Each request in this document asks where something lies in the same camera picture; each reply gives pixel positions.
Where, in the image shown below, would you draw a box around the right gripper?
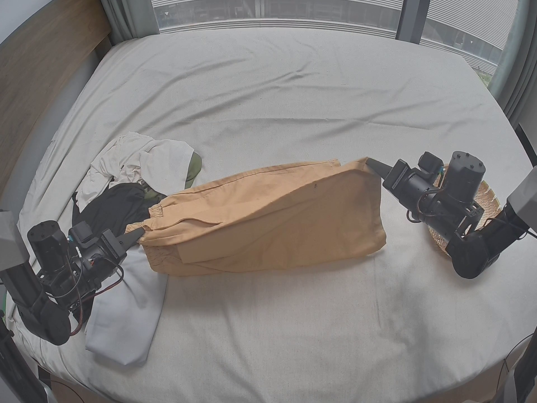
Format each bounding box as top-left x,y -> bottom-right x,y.
383,159 -> 441,221

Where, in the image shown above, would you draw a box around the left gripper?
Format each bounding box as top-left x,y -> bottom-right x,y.
80,229 -> 130,286

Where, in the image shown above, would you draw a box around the tan shorts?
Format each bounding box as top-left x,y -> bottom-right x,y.
126,156 -> 387,277

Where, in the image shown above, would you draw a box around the black garment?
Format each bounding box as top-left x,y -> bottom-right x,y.
69,182 -> 152,242

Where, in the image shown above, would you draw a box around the pale grey garment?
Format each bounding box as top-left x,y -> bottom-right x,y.
85,246 -> 168,367

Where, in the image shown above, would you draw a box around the round woven basket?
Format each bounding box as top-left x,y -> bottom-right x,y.
427,164 -> 504,261

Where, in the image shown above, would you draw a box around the white garment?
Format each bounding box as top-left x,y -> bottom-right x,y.
77,131 -> 194,214

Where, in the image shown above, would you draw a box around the green garment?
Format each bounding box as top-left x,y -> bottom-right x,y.
143,151 -> 204,202

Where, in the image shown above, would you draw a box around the bed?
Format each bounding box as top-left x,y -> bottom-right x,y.
0,0 -> 537,403

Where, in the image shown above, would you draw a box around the grey-green curtain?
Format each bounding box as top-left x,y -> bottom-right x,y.
90,0 -> 162,43
489,0 -> 537,121

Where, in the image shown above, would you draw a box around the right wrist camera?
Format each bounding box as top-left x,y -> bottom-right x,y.
418,151 -> 445,180

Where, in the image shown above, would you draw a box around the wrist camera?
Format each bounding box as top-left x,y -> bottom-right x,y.
418,151 -> 445,180
68,222 -> 100,247

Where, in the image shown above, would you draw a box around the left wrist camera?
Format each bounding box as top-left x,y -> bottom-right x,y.
68,222 -> 100,247

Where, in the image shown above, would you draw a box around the black cable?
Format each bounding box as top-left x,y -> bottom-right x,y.
500,330 -> 537,393

